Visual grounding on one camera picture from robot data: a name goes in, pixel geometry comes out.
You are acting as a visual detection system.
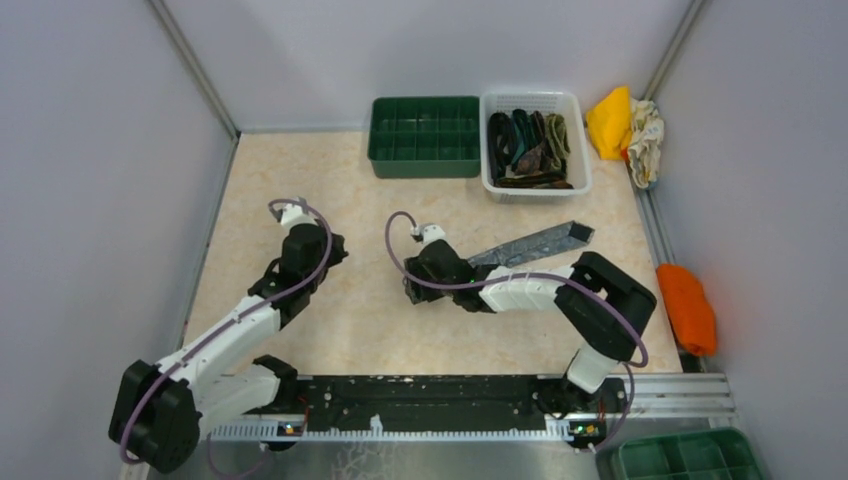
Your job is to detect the grey floral tie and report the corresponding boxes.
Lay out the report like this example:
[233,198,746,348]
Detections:
[468,221,595,267]

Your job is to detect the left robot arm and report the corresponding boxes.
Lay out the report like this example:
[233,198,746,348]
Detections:
[108,222,348,474]

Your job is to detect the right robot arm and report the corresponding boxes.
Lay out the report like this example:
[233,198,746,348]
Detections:
[402,240,657,412]

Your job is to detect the green divided organizer tray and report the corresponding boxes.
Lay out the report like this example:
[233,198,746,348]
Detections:
[367,96,481,179]

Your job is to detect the brown patterned tie in basket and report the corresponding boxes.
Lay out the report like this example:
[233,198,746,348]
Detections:
[494,148,573,189]

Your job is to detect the black tie in basket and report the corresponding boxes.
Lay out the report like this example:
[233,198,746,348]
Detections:
[487,112,518,184]

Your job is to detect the teal tie in basket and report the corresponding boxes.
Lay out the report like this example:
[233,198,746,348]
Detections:
[511,109,536,164]

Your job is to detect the olive tie in basket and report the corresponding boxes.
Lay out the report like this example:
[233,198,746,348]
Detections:
[544,113,570,174]

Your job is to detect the white plastic basket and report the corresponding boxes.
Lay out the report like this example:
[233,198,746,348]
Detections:
[480,91,592,203]

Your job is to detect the yellow cloth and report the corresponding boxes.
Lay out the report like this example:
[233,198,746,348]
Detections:
[586,86,632,160]

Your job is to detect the cream patterned cloth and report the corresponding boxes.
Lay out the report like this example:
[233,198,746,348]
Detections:
[627,98,665,190]

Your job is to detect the orange cloth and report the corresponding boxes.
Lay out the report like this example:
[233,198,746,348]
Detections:
[656,263,718,357]

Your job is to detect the green crate bottom right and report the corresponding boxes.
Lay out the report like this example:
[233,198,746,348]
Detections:
[608,428,767,479]

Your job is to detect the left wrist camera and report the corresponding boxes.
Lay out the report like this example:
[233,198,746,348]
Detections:
[275,202,318,229]

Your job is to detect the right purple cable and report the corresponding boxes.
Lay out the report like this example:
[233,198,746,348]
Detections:
[384,211,651,452]

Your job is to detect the purple cable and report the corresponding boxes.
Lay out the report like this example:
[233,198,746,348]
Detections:
[384,211,651,452]
[117,197,334,465]

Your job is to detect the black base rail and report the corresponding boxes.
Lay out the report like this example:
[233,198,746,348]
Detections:
[255,375,627,433]

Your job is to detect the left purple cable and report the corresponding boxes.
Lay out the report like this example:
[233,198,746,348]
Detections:
[117,197,334,465]

